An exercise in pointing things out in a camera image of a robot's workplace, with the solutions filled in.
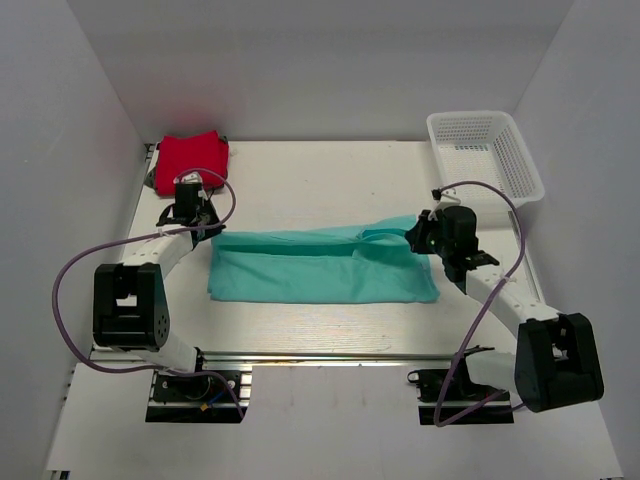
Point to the folded red t-shirt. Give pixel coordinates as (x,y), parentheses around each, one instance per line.
(207,154)

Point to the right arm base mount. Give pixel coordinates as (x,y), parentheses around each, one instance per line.
(461,393)

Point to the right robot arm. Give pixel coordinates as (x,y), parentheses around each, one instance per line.
(555,363)

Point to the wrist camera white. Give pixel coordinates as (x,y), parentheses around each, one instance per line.
(444,198)
(189,178)

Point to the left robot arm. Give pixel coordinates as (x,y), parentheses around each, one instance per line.
(130,306)

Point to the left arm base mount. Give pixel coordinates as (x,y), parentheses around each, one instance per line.
(201,400)

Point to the white plastic basket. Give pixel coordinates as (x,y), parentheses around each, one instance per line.
(470,147)

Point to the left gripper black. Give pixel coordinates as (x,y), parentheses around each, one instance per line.
(209,206)

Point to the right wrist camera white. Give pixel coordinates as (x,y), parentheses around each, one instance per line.
(444,198)

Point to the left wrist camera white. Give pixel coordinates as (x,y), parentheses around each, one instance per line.
(189,178)

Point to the teal t-shirt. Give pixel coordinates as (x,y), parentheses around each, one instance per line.
(360,264)

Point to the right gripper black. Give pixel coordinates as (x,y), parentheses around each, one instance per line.
(417,234)

